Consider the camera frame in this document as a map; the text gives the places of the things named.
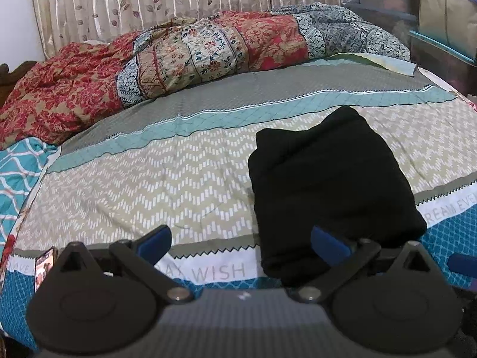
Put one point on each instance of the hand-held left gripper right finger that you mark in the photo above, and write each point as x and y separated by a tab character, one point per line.
329	248

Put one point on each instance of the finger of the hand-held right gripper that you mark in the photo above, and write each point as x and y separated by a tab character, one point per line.
464	264

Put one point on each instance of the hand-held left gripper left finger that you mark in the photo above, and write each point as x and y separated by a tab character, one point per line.
154	244

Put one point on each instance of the black pants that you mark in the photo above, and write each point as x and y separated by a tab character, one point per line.
328	179

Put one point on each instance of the smartphone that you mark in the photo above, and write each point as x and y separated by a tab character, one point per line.
44	268

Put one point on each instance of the teal wave-pattern pillow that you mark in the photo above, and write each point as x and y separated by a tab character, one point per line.
18	171

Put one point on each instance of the red floral patchwork quilt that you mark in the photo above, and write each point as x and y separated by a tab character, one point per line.
74	82

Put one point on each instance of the white bed sheet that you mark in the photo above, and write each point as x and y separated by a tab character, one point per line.
391	63

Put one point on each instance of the brown wooden headboard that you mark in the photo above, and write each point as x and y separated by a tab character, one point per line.
15	72

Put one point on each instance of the beige leaf-print curtain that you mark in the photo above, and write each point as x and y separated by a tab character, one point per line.
111	3

